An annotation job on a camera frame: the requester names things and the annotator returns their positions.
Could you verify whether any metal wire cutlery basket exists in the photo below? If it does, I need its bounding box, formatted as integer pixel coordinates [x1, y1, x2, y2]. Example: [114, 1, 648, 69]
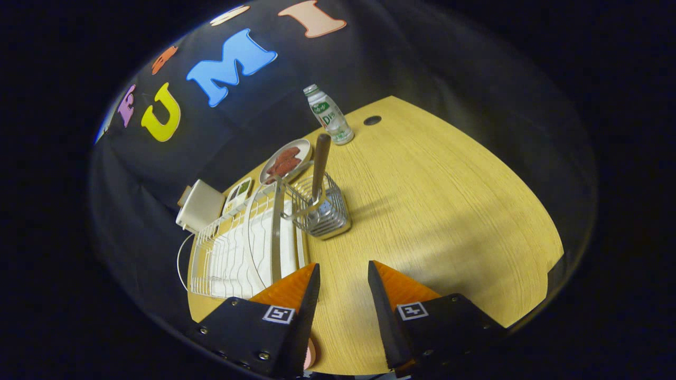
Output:
[280, 172, 352, 241]

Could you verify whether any white wire dish rack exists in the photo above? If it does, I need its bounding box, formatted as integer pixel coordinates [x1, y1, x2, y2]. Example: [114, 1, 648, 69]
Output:
[177, 177, 312, 300]

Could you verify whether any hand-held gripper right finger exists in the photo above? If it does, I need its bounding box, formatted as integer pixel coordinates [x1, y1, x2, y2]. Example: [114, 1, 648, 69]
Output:
[368, 260, 508, 370]

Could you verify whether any white drink bottle green label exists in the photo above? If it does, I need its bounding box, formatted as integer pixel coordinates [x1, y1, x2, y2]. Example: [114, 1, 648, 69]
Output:
[303, 83, 355, 146]

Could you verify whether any white toaster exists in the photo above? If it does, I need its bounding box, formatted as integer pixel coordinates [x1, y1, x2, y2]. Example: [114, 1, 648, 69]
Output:
[175, 179, 227, 234]

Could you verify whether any grey round plate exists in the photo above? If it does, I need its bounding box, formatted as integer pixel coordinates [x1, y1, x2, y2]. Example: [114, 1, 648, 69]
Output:
[259, 138, 313, 186]

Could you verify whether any white divided dish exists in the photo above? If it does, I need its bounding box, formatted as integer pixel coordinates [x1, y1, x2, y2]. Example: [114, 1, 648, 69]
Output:
[222, 177, 254, 217]

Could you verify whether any white drip tray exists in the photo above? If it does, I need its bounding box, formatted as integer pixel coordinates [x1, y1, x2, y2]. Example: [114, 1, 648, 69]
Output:
[209, 201, 307, 299]

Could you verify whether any black backdrop cloth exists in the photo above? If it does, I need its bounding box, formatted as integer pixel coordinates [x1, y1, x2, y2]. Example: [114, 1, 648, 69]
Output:
[90, 0, 597, 338]

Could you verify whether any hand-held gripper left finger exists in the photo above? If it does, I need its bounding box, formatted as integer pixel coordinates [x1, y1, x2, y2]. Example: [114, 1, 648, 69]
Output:
[185, 263, 322, 378]

